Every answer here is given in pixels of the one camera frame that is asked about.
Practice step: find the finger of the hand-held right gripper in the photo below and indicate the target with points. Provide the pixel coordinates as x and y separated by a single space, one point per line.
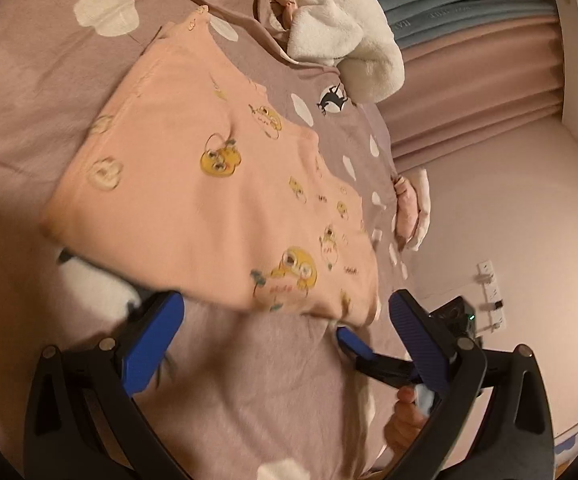
353 341

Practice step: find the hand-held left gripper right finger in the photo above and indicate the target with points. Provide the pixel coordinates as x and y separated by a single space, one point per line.
419 352

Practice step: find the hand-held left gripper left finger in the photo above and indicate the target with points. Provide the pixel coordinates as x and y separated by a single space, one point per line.
154 342

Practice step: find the peach cartoon print baby shirt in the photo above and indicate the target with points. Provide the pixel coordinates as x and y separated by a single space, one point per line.
194 200

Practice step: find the person's right hand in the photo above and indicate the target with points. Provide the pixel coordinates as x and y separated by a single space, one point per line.
404 425

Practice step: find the folded white garment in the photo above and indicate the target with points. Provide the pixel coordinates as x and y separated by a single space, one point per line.
421 210

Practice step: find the folded pink garment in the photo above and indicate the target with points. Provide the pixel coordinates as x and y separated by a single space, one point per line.
405 207

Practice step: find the lilac bed sheet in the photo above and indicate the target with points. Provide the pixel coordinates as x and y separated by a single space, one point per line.
379 130

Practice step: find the pink curtain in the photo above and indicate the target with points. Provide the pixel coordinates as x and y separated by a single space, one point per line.
469 90

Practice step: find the mauve polka dot blanket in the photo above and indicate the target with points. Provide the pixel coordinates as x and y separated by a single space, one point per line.
44 85

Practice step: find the blue curtain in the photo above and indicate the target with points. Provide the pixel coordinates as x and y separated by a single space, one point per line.
469 7

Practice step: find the white fluffy fleece garment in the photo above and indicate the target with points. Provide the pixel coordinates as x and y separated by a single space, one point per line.
339 25

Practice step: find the crumpled pink garment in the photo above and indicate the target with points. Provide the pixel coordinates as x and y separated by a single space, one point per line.
284 7

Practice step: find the white wall socket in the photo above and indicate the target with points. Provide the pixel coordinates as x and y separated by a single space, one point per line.
490 295

